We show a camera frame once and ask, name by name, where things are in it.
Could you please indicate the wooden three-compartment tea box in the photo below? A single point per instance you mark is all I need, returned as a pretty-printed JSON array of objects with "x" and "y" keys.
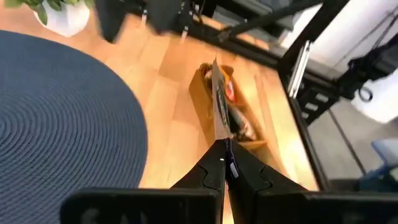
[{"x": 202, "y": 102}]

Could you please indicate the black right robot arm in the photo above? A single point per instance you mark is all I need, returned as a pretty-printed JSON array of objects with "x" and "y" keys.
[{"x": 168, "y": 11}]

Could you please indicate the dark blue blackcurrant tea bag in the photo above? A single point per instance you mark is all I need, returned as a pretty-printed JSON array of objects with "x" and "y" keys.
[{"x": 220, "y": 102}]

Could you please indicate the silver aluminium extrusion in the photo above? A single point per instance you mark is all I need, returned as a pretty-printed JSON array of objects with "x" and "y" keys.
[{"x": 298, "y": 71}]

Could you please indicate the orange peach tea bag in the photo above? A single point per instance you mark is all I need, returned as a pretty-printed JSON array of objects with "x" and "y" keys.
[{"x": 230, "y": 90}]

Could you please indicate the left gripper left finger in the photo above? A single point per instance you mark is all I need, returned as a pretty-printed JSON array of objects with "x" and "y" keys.
[{"x": 211, "y": 168}]

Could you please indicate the blue office chair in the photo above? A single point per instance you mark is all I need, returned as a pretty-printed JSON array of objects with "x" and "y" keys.
[{"x": 385, "y": 149}]

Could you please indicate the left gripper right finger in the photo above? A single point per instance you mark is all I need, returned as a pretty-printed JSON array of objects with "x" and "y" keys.
[{"x": 252, "y": 177}]

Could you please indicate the beige fruit tea bag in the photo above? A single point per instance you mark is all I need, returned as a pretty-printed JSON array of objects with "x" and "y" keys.
[{"x": 245, "y": 126}]

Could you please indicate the round dark woven placemat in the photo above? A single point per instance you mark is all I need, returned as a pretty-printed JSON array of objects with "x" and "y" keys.
[{"x": 62, "y": 124}]

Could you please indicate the black articulated stand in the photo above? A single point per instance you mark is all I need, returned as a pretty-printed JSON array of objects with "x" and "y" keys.
[{"x": 357, "y": 71}]

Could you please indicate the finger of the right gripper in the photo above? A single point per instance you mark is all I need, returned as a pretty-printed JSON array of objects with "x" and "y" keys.
[{"x": 110, "y": 18}]

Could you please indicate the small green potted plant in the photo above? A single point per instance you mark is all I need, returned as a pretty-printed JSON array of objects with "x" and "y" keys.
[{"x": 65, "y": 21}]

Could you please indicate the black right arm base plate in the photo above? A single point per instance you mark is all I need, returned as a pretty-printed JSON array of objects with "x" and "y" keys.
[{"x": 169, "y": 29}]

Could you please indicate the black aluminium table frame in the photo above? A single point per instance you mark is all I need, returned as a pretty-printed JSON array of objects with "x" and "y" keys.
[{"x": 311, "y": 28}]

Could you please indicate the black drawer cabinet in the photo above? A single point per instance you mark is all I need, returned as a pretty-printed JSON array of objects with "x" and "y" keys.
[{"x": 329, "y": 93}]

